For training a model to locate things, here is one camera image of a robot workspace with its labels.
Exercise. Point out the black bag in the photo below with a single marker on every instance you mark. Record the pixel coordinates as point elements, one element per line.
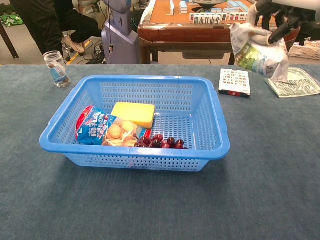
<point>311,32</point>

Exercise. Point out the white patterned card box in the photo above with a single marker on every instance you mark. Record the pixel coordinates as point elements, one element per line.
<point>234,80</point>

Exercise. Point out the white plastic mesh basket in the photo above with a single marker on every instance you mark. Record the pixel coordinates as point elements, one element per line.
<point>305,51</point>

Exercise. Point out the blue cookie bag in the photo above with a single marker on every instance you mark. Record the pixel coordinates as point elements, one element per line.
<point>91,131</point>

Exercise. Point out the clear glass jar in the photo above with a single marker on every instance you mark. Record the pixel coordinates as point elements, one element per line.
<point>56,72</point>

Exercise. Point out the plastic-wrapped pale green dustpan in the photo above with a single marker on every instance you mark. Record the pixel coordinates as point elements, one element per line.
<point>300,86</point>

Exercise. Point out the blue mahjong tile row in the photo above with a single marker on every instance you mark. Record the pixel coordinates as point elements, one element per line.
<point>236,5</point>

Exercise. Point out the yellow sponge block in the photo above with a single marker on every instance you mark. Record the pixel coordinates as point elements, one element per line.
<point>135,112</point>

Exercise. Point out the upright mahjong tile stack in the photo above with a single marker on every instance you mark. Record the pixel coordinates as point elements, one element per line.
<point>172,7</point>

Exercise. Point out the black mahjong table centre dome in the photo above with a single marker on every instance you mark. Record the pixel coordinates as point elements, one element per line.
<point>208,4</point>

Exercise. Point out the dark table leg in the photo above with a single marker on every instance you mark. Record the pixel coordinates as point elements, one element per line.
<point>10,43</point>

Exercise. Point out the stacked blue mahjong tiles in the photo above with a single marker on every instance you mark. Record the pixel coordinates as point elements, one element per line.
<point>183,7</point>

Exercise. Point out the seated person in black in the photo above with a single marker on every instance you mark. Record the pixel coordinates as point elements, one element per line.
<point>45,22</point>

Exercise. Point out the blue plastic perforated basket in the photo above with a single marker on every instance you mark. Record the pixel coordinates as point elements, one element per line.
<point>130,151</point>

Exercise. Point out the green patterned bag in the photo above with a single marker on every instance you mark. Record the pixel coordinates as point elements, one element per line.
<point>11,20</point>

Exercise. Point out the long mahjong tile row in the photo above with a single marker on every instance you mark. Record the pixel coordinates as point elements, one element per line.
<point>215,18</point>

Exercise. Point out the white crinkly snack bag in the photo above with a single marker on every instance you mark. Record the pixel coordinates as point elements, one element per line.
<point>252,55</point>

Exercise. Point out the red grape bunch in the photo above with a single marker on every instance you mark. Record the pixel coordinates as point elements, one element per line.
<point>157,143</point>

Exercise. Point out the purple robot base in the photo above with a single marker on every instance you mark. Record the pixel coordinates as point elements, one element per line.
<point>120,37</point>

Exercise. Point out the brown mahjong table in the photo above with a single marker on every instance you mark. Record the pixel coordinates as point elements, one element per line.
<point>187,33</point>

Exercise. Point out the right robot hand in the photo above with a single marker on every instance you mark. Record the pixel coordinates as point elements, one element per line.
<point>287,12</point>

